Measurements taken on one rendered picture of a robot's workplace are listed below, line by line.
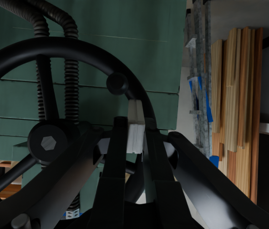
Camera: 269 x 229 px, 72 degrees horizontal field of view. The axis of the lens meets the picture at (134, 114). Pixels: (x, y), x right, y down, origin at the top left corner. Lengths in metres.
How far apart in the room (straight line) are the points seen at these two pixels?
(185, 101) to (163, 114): 2.60
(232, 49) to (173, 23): 1.36
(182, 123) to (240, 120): 1.40
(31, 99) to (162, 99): 0.31
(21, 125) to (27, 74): 0.12
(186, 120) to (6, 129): 2.74
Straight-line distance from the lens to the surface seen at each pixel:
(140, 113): 0.17
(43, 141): 0.26
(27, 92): 0.50
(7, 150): 0.53
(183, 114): 3.03
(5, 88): 0.52
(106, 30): 0.48
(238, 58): 1.84
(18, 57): 0.30
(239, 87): 1.82
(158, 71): 0.45
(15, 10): 0.41
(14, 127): 0.51
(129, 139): 0.16
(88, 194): 0.38
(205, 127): 1.25
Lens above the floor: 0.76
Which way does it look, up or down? 1 degrees up
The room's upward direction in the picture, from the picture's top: 176 degrees counter-clockwise
